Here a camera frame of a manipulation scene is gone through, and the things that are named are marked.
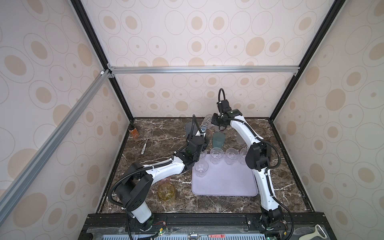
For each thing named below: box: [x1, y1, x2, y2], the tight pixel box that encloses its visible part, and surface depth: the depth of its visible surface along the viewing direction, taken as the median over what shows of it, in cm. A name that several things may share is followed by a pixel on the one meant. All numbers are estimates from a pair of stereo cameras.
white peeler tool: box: [298, 223, 328, 240], surface depth 72 cm
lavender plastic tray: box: [191, 154, 258, 197], surface depth 89 cm
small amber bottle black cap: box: [128, 123, 140, 139], surface depth 105 cm
